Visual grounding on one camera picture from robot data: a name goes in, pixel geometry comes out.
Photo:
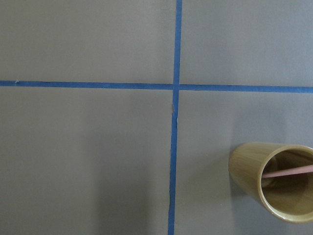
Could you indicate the bamboo wooden cup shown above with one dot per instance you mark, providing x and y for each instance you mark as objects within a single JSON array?
[{"x": 288, "y": 197}]

